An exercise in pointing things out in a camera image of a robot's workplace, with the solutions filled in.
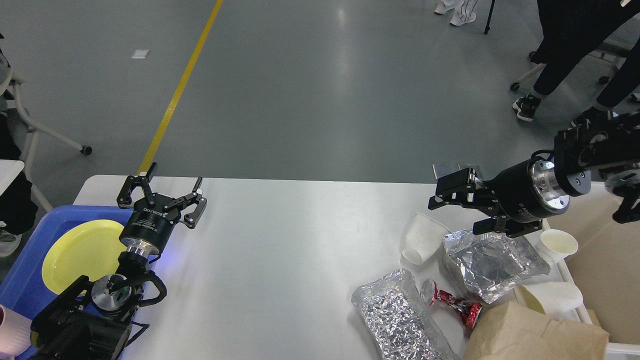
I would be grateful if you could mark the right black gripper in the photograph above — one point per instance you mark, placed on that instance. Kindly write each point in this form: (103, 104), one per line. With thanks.
(525, 193)

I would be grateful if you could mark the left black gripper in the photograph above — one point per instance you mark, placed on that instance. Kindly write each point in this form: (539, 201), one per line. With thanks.
(150, 225)

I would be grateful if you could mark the yellow plastic plate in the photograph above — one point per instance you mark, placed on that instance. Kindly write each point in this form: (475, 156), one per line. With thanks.
(90, 249)

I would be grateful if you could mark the large white paper cup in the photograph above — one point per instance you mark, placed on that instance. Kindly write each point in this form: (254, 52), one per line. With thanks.
(552, 298)

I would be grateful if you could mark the brown paper bag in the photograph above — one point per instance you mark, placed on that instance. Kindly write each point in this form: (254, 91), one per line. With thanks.
(513, 332)

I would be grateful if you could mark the pink cup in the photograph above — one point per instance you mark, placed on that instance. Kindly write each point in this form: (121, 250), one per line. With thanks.
(15, 331)

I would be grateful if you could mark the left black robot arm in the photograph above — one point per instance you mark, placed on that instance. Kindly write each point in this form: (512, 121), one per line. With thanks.
(93, 320)

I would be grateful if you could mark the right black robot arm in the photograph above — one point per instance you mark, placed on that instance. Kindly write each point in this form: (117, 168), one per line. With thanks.
(610, 147)

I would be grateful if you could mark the floor socket plate right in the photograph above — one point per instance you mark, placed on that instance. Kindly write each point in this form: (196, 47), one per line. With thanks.
(476, 167)

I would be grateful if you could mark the floor socket plate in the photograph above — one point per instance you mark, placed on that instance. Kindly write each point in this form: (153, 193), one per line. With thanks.
(476, 167)
(442, 169)

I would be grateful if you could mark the floor socket plate left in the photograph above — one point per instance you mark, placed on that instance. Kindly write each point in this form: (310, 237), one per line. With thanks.
(442, 169)

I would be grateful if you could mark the silver foil bag rear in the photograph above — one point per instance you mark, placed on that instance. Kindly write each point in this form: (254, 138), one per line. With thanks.
(488, 266)

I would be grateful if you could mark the silver foil bag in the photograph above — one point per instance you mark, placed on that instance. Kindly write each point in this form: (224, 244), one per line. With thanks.
(398, 320)
(488, 266)

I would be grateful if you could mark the white paper cup lying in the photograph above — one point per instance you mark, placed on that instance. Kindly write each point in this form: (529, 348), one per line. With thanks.
(422, 239)

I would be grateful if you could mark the white paper cup upright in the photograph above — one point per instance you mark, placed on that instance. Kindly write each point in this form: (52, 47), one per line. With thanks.
(555, 245)

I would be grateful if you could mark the crushed red soda can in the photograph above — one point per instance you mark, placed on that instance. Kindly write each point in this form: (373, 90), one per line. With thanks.
(467, 310)

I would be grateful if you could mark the beige plastic bin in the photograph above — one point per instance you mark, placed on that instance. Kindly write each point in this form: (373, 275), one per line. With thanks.
(605, 267)

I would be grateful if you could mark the silver foil bag front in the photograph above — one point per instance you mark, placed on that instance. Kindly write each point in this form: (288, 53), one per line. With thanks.
(398, 320)

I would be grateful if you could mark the seated person at left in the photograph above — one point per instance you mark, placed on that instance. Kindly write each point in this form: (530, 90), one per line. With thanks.
(17, 210)

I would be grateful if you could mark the white side table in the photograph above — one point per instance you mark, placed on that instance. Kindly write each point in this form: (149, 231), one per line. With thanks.
(9, 170)

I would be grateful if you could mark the blue plastic tray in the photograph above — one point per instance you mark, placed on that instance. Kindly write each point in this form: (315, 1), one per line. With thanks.
(23, 289)

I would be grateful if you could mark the office chair left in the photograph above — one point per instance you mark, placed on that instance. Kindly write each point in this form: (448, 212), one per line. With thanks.
(12, 86)

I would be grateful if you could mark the black tripod leg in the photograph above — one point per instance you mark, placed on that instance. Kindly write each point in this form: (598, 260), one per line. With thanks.
(489, 17)

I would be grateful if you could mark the person in white trousers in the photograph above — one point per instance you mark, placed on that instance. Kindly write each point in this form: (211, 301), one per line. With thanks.
(464, 11)

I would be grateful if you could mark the person with black sneakers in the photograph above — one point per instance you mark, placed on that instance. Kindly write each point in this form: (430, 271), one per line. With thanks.
(571, 30)

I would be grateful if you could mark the white office chair right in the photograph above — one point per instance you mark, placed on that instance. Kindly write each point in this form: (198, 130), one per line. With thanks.
(611, 51)

